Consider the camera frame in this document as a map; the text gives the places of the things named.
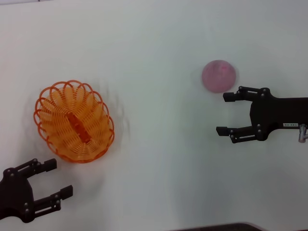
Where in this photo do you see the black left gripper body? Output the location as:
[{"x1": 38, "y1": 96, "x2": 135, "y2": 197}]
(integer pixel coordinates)
[{"x1": 0, "y1": 168, "x2": 35, "y2": 223}]

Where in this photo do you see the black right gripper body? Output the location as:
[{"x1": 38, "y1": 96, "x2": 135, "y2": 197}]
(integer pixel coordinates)
[{"x1": 250, "y1": 88, "x2": 308, "y2": 141}]

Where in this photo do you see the pink peach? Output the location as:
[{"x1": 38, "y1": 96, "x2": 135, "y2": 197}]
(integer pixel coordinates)
[{"x1": 201, "y1": 60, "x2": 237, "y2": 94}]

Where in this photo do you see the orange woven plastic basket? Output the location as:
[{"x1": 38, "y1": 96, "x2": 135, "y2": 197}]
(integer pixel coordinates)
[{"x1": 33, "y1": 80, "x2": 115, "y2": 164}]

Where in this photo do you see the dark curved base edge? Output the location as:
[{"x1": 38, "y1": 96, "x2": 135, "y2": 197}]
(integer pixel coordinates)
[{"x1": 166, "y1": 222, "x2": 265, "y2": 231}]

